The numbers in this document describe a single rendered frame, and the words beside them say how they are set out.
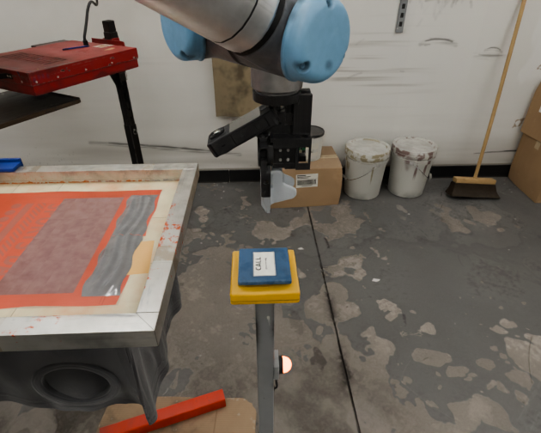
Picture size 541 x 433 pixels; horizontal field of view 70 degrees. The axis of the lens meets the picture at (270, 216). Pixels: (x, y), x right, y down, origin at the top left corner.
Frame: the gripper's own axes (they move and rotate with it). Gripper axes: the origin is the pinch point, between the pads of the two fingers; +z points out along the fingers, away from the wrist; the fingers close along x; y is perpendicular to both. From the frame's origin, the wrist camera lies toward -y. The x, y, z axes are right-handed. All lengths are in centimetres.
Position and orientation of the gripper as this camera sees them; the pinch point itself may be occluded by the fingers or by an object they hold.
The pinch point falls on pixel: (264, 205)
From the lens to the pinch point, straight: 67.3
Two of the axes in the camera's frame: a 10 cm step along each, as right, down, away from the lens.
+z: 0.0, 8.3, 5.6
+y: 10.0, -0.2, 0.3
